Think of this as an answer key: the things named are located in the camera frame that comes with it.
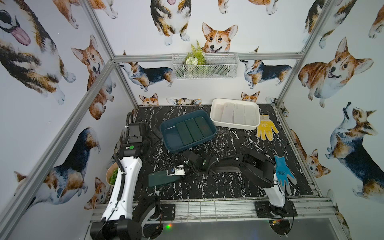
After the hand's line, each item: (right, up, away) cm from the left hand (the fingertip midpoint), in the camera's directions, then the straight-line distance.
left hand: (156, 133), depth 78 cm
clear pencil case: (+43, +10, +33) cm, 55 cm away
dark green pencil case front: (+12, -3, +24) cm, 27 cm away
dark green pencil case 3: (+2, -25, +4) cm, 25 cm away
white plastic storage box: (+35, +17, +39) cm, 55 cm away
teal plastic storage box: (+2, -4, +27) cm, 28 cm away
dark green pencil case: (+18, 0, +26) cm, 32 cm away
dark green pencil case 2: (+26, -1, +23) cm, 35 cm away
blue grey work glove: (+70, -24, +6) cm, 74 cm away
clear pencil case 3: (+60, +13, +35) cm, 71 cm away
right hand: (+8, -23, +5) cm, 25 cm away
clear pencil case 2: (+51, +9, +32) cm, 61 cm away
